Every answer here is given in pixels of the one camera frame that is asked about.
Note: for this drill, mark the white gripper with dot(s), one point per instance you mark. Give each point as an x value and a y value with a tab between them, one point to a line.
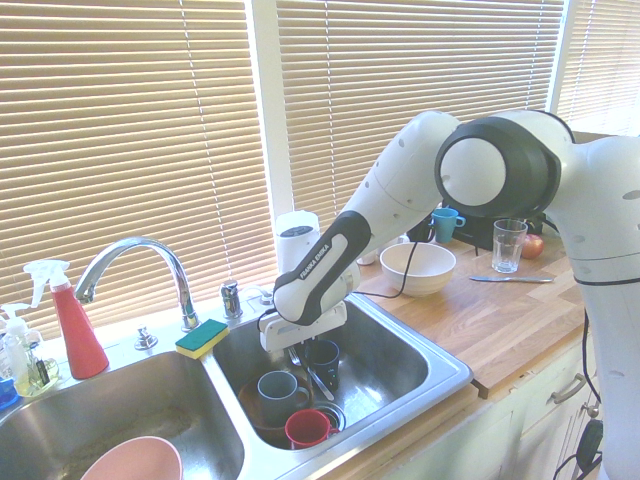
300	335

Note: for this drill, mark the silver metal fork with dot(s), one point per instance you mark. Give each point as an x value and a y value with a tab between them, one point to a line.
320	382

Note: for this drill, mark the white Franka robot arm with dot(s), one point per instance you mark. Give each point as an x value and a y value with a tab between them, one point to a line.
400	190

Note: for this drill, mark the metal sink drain strainer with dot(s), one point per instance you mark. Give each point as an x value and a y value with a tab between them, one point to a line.
334	417

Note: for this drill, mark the stainless steel double sink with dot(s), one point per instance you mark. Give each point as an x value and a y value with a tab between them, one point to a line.
390	370

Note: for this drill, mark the chrome sink sprayer knob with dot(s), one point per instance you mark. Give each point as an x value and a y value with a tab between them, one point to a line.
145	339

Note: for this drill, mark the dark navy mug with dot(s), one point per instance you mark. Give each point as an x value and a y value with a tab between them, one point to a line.
327	367

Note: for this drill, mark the grey mug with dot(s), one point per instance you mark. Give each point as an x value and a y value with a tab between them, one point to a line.
277	397

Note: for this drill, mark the red mug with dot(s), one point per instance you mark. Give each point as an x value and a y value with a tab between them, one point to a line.
307	430

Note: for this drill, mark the brown wooden bowl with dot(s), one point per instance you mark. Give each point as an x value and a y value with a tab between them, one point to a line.
260	430

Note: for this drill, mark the white ceramic mug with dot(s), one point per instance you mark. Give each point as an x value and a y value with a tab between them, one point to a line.
367	258

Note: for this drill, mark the green and yellow sponge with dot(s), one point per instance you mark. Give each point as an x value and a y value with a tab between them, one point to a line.
202	337

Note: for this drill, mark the large white ceramic bowl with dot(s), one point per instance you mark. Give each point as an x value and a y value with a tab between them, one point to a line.
420	270

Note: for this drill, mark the teal mug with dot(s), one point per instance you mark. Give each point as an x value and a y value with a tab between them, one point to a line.
444	227

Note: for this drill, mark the chrome curved faucet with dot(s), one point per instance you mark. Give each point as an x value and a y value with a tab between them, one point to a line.
150	247

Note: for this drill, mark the black countertop appliance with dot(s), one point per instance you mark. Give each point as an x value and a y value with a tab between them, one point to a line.
480	232

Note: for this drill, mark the silver table knife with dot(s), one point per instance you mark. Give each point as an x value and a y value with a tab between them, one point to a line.
510	279

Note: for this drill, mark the pink plastic bowl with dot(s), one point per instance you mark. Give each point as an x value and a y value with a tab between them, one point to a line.
140	460

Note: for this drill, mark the clear drinking glass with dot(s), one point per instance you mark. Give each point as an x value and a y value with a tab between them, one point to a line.
509	247

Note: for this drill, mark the red spray bottle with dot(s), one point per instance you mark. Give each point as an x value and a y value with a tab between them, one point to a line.
80	335

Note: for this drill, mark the red apple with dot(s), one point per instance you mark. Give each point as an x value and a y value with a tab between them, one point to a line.
533	247

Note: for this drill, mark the wide beige window blind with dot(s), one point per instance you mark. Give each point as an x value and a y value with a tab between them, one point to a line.
125	150

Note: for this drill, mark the yellow dish soap bottle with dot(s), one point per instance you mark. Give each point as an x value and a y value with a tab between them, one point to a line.
37	375

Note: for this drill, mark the clear pump soap bottle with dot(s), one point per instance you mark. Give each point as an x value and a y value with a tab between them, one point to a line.
12	345

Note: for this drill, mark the blue plastic object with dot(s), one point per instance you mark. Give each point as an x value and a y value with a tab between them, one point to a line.
7	395

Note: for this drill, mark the narrow beige window blind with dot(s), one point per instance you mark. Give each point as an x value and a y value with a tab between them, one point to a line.
600	60

